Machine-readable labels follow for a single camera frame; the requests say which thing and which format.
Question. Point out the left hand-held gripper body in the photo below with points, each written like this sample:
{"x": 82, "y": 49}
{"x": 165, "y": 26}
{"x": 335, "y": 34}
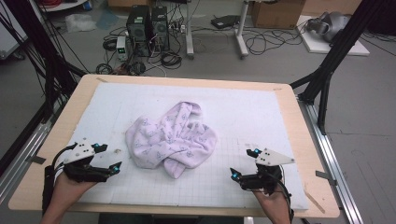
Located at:
{"x": 79, "y": 153}

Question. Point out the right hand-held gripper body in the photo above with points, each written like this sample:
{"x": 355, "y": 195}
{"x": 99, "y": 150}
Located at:
{"x": 271, "y": 158}

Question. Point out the pink butterfly print towel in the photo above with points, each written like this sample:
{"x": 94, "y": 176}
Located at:
{"x": 171, "y": 140}

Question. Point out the person's left hand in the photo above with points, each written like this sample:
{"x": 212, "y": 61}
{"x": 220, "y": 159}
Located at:
{"x": 67, "y": 193}

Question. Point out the person's right hand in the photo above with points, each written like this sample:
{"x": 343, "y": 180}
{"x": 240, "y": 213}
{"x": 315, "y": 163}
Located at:
{"x": 275, "y": 205}

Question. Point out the wooden table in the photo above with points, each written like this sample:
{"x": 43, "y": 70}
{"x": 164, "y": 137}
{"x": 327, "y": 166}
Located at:
{"x": 303, "y": 140}

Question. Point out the grey tape strip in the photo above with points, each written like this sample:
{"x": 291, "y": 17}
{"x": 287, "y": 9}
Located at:
{"x": 325, "y": 177}
{"x": 37, "y": 160}

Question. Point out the white foam mat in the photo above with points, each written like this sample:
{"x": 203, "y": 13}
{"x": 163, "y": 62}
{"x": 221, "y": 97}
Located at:
{"x": 249, "y": 109}

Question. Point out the person's dark clothing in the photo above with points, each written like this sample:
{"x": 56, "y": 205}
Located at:
{"x": 171, "y": 219}

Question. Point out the white power supply box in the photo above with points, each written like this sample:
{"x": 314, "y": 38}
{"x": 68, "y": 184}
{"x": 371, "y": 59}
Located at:
{"x": 121, "y": 48}

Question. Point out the white desk leg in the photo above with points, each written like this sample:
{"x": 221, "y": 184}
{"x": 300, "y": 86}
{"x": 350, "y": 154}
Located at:
{"x": 189, "y": 37}
{"x": 241, "y": 37}

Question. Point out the white floor board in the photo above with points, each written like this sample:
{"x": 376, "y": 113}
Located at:
{"x": 317, "y": 46}

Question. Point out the black computer tower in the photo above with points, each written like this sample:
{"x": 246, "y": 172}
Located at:
{"x": 138, "y": 31}
{"x": 160, "y": 29}

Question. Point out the clear plastic bag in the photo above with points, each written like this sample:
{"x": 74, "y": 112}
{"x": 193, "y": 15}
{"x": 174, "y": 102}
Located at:
{"x": 80, "y": 23}

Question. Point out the flat black box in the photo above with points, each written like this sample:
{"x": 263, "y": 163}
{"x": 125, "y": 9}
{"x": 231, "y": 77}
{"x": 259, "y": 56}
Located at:
{"x": 225, "y": 21}

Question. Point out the brown cardboard box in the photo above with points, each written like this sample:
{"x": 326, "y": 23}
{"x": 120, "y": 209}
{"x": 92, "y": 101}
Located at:
{"x": 277, "y": 14}

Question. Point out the grey helmet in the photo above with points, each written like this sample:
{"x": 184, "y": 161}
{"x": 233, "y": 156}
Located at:
{"x": 330, "y": 26}

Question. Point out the white round table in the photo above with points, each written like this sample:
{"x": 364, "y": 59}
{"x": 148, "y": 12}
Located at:
{"x": 68, "y": 5}

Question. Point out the aluminium rail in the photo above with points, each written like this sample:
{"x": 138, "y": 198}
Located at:
{"x": 325, "y": 152}
{"x": 31, "y": 144}

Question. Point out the black metal frame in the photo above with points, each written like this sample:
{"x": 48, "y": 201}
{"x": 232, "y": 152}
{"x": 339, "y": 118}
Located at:
{"x": 51, "y": 62}
{"x": 323, "y": 71}

